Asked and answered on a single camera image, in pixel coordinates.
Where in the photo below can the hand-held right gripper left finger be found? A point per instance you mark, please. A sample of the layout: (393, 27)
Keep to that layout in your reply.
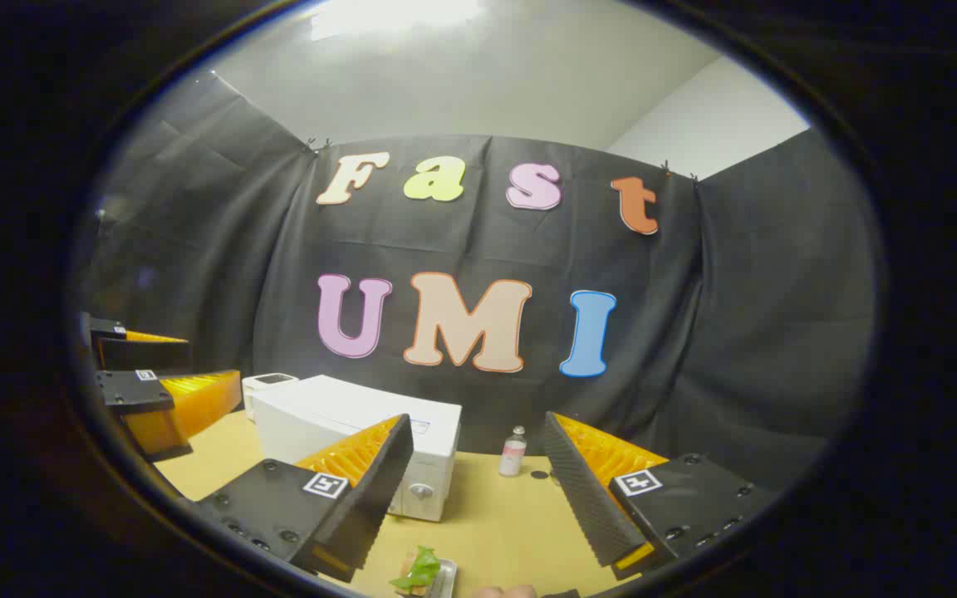
(379, 482)

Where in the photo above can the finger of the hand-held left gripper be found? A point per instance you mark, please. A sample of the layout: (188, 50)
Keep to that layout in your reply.
(142, 355)
(134, 390)

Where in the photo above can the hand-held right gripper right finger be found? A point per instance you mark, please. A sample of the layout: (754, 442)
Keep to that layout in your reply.
(578, 490)

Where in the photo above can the white microwave oven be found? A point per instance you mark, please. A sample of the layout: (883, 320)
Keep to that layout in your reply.
(321, 415)

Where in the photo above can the toy sandwich with green lettuce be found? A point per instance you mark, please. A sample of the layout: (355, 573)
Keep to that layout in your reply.
(422, 569)

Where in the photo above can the small bottle with pink label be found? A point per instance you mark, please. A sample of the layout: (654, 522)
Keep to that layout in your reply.
(512, 455)

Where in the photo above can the small white tray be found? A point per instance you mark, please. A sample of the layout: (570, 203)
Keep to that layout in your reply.
(448, 577)

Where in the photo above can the white toaster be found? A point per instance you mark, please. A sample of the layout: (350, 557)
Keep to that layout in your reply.
(267, 384)

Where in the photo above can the black backdrop cloth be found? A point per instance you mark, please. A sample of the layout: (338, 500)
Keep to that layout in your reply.
(694, 332)

